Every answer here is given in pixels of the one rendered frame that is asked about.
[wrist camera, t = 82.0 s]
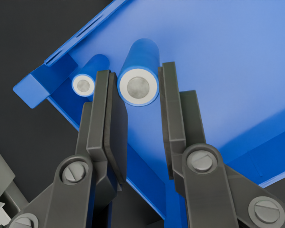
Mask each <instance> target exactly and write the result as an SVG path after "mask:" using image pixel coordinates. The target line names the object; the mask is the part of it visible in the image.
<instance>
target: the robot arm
mask: <svg viewBox="0 0 285 228"><path fill-rule="evenodd" d="M157 68H158V80H159V92H160V105H161V122H162V134H163V143H164V149H165V156H166V163H167V169H168V175H169V180H174V184H175V191H176V192H177V193H178V194H180V195H181V196H182V197H183V198H185V209H186V216H187V224H188V228H285V204H284V203H283V202H282V201H281V200H280V199H278V198H277V197H276V196H274V195H273V194H271V193H270V192H268V191H267V190H265V189H263V188H262V187H260V186H259V185H257V184H256V183H254V182H253V181H251V180H250V179H248V178H246V177H245V176H243V175H242V174H240V173H239V172H237V171H236V170H234V169H233V168H231V167H229V166H228V165H226V164H225V163H224V162H223V158H222V156H221V153H220V152H219V151H218V150H217V148H215V147H213V146H212V145H210V144H207V143H206V139H205V134H204V128H203V123H202V118H201V113H200V107H199V103H198V98H197V93H196V90H188V91H180V92H179V87H178V81H177V74H176V65H175V62H165V63H162V66H160V67H157ZM117 79H118V78H117V76H116V73H115V72H111V70H102V71H97V74H96V80H95V90H94V96H93V101H92V102H85V103H84V104H83V109H82V114H81V122H80V127H79V133H78V139H77V144H76V151H75V155H72V156H69V157H67V158H65V159H64V160H63V161H62V162H61V163H60V164H59V166H58V167H57V170H56V172H55V176H54V181H53V183H52V184H51V185H50V186H49V187H47V188H46V189H45V190H44V191H43V192H42V193H40V194H39V195H38V196H37V197H36V198H35V199H33V200H32V201H31V202H30V203H29V204H28V205H26V206H25V207H24V208H23V209H22V210H21V211H20V212H18V213H17V214H16V215H15V216H14V217H13V218H12V219H11V220H10V222H9V223H8V224H7V225H5V226H4V225H2V224H1V225H0V228H111V218H112V200H113V199H114V198H115V197H116V196H117V191H122V184H126V179H127V143H128V113H127V110H126V106H125V103H124V101H123V100H122V99H121V98H120V96H119V94H118V90H117V84H116V83H117Z"/></svg>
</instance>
